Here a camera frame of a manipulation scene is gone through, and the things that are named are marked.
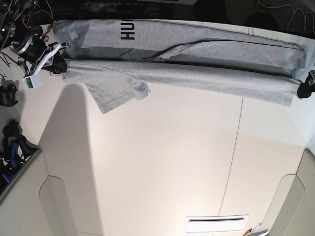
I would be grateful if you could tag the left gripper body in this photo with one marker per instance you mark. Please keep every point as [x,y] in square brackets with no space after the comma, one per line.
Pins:
[310,81]

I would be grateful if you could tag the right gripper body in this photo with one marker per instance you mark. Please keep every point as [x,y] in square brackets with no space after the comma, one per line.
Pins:
[47,65]

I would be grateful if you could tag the grey T-shirt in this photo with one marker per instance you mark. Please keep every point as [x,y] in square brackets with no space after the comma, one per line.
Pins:
[116,59]

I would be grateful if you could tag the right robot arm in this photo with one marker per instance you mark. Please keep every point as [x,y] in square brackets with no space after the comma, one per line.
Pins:
[26,45]

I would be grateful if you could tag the black zip ties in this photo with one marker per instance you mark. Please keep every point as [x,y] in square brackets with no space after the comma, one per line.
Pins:
[4,57]

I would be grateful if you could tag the black round chair base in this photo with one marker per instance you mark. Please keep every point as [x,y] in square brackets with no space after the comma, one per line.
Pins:
[262,21]

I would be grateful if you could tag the blue and black tool pile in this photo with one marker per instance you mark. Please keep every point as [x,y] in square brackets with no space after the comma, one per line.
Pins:
[15,152]

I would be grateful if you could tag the white slotted vent plate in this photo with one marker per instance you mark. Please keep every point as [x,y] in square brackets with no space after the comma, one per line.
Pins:
[215,224]

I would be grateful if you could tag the pens at bottom edge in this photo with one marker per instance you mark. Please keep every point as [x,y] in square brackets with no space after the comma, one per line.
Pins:
[256,232]

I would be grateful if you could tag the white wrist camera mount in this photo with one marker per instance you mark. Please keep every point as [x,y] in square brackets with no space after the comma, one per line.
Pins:
[31,79]

